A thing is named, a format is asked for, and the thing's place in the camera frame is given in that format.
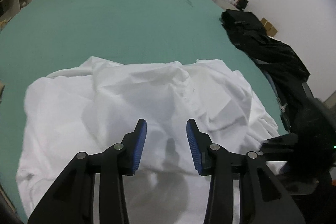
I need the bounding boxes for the white garment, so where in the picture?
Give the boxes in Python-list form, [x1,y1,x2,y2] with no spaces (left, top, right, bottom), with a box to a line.
[17,57,284,223]

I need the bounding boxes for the cardboard boxes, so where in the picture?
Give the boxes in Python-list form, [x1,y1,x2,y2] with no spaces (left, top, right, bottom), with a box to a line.
[260,18,278,38]

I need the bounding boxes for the green bed sheet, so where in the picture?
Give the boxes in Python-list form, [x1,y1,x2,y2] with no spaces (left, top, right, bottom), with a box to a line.
[1,0,285,221]

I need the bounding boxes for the black small speaker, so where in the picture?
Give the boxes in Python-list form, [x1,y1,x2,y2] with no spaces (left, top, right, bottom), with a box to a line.
[236,0,248,11]

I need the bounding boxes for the white nightstand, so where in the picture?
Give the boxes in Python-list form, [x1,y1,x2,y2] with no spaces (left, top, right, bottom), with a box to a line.
[215,0,239,10]

